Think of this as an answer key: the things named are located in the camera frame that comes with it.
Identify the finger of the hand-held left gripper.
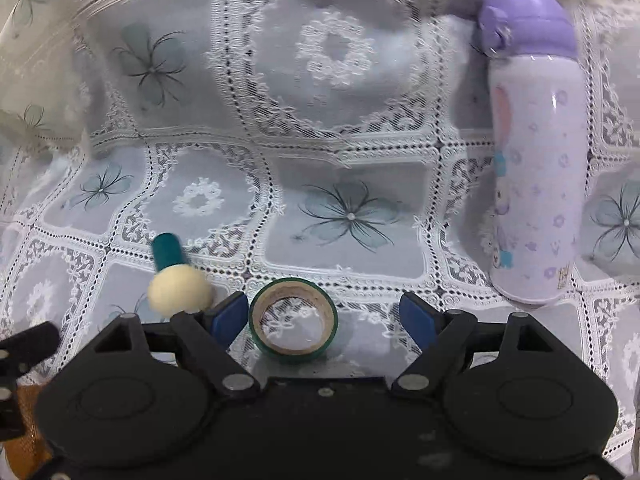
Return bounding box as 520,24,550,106
0,322,61,442

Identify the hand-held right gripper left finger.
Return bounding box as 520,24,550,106
92,291,261,398

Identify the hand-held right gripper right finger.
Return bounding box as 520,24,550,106
391,291,568,396

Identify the beige tape roll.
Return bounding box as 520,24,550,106
248,277,338,359

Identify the brown leather case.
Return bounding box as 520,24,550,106
0,382,53,480

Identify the white floral lace tablecloth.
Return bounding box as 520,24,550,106
0,0,640,480

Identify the purple water bottle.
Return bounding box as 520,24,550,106
475,0,593,306

